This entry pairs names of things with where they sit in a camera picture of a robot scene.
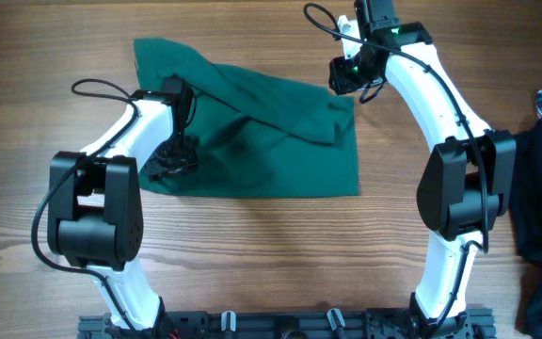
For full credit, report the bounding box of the green cloth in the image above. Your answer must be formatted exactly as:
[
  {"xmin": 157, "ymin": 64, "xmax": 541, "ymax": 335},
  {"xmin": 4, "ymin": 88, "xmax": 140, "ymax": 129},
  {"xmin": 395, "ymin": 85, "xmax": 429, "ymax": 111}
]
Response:
[{"xmin": 134, "ymin": 38, "xmax": 359, "ymax": 198}]

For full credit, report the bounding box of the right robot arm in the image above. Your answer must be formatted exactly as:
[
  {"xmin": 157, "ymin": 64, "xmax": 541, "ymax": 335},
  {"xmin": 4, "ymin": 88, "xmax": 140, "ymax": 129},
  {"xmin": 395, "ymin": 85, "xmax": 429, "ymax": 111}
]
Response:
[{"xmin": 329, "ymin": 16, "xmax": 516, "ymax": 335}]

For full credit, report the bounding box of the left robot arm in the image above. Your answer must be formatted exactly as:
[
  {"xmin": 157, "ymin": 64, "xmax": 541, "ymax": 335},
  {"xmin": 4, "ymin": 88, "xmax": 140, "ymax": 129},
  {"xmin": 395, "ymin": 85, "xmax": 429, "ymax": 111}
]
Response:
[{"xmin": 36, "ymin": 75, "xmax": 199, "ymax": 338}]

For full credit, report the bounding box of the black mounting rail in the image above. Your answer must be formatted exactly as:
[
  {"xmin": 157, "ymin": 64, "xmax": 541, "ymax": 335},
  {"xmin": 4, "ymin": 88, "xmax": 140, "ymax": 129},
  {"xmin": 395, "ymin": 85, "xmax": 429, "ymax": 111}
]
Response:
[{"xmin": 76, "ymin": 308, "xmax": 497, "ymax": 339}]

